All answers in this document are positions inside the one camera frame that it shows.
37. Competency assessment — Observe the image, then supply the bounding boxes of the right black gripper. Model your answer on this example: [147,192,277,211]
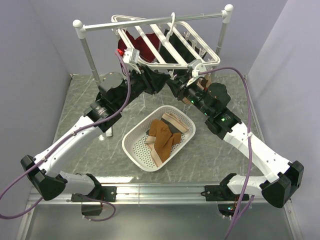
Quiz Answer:
[166,74,212,117]

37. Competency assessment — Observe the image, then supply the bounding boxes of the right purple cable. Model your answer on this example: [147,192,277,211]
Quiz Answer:
[199,66,254,240]

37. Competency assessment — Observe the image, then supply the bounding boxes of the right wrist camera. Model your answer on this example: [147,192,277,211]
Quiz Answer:
[187,59,207,86]

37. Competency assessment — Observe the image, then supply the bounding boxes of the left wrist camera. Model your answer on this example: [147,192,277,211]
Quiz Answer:
[116,47,140,65]

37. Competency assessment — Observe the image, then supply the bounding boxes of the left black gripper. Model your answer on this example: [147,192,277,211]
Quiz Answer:
[116,63,172,110]

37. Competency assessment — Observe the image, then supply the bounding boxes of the white clip hanger frame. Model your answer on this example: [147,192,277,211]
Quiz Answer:
[111,13,221,73]

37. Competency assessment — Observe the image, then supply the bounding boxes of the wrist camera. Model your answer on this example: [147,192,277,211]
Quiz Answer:
[116,47,140,65]
[187,59,207,86]

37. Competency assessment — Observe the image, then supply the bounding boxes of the orange-brown underwear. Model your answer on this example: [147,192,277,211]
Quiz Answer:
[145,133,182,167]

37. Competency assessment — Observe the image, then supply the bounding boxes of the black garment on hanger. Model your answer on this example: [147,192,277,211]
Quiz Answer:
[159,33,196,64]

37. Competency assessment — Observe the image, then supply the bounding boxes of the grey beige-banded underwear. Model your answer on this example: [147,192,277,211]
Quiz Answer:
[146,112,189,137]

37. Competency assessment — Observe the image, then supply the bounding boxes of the red bra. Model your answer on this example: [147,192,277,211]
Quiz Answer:
[125,31,160,63]

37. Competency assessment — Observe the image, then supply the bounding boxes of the beige argyle sock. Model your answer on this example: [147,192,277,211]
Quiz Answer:
[182,74,212,105]

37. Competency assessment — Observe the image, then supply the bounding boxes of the white perforated laundry basket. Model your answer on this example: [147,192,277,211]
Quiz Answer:
[122,105,196,172]

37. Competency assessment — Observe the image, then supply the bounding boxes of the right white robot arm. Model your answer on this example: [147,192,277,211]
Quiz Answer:
[167,80,304,208]

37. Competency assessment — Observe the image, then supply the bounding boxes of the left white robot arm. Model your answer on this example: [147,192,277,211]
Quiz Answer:
[20,67,170,201]

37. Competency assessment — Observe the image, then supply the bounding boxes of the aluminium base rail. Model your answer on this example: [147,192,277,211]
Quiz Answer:
[27,182,293,206]

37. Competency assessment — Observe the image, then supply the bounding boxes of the silver drying rack stand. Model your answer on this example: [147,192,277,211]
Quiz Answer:
[70,4,238,139]

